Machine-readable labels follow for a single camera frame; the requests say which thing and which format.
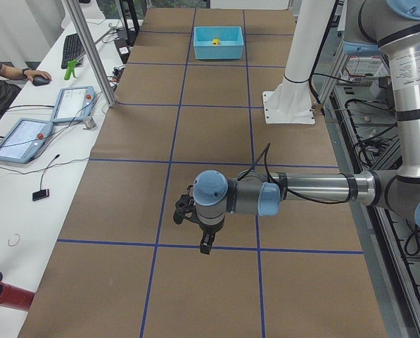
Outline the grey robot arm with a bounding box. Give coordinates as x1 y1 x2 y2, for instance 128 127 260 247
174 1 420 254

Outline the teach pendant far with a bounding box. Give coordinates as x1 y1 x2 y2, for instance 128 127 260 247
51 86 96 123

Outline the small metal cylinder weight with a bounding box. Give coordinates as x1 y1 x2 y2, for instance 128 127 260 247
82 116 96 130

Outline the light blue plastic bin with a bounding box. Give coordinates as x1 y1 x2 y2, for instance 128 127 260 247
193 26 244 60

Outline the person's forearm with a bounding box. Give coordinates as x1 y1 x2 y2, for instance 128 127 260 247
0 64 27 80

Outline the aluminium frame post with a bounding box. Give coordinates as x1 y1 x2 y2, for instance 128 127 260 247
64 0 116 108

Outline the black keyboard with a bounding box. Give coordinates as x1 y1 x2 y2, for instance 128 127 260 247
61 33 86 70

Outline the brown paper table mat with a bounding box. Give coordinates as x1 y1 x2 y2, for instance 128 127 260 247
20 8 387 337

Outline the person's hand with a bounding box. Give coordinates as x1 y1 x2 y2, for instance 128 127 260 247
24 69 52 82

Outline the small black device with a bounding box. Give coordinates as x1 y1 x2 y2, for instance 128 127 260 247
32 189 50 201

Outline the red water bottle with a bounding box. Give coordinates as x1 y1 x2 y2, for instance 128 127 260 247
0 282 35 311

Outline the black computer mouse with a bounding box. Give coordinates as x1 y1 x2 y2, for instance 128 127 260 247
32 75 51 87

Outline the teach pendant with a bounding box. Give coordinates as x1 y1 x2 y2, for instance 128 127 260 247
0 118 53 164
51 86 96 123

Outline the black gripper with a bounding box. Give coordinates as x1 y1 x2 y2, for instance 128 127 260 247
198 221 224 254

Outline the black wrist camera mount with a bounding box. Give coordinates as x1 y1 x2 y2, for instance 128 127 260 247
173 184 198 225

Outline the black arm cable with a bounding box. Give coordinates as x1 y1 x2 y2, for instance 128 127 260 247
237 142 351 205

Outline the white camera pillar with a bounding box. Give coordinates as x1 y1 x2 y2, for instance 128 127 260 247
262 0 337 125

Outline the green plastic tool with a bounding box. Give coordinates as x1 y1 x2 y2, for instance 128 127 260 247
63 59 81 80

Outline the teach pendant near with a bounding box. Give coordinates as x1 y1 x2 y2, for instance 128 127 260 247
0 118 53 164

